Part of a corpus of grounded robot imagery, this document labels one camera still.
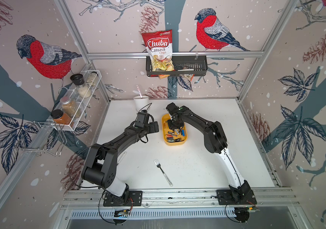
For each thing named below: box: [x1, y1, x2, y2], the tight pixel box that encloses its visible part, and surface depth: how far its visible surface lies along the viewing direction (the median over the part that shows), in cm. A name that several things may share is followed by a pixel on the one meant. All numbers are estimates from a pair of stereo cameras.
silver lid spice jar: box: [59, 95, 82, 119], surface depth 66 cm
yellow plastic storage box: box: [162, 113, 188, 146], surface depth 99 cm
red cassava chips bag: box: [141, 29, 175, 80], surface depth 85 cm
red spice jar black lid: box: [50, 109, 72, 125], surface depth 62 cm
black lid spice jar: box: [70, 73, 92, 99], surface depth 76 cm
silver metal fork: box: [153, 158, 174, 188], surface depth 85 cm
